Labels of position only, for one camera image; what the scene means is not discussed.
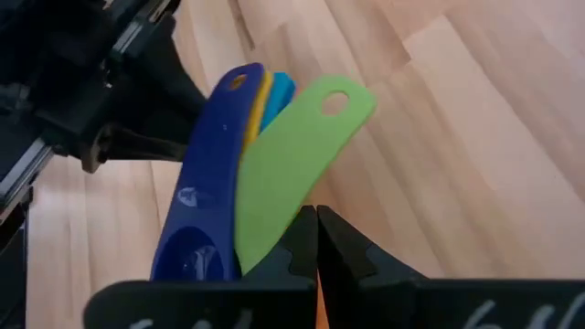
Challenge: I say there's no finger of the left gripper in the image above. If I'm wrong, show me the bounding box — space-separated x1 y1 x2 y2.
107 17 207 145
80 122 189 175

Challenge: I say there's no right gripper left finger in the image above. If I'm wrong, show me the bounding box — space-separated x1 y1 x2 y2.
83 205 318 329

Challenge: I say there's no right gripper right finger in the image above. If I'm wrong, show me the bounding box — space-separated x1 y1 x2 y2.
317 205 585 329

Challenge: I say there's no orange measuring cup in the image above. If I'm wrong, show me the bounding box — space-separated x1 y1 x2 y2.
314 269 331 329

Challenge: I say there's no navy blue measuring cup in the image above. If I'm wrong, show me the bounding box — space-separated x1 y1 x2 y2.
149 62 267 282

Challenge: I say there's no light blue measuring cup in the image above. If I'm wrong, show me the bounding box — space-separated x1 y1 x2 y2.
259 71 297 134

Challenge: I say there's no green measuring cup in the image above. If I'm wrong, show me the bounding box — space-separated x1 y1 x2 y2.
234 74 378 276

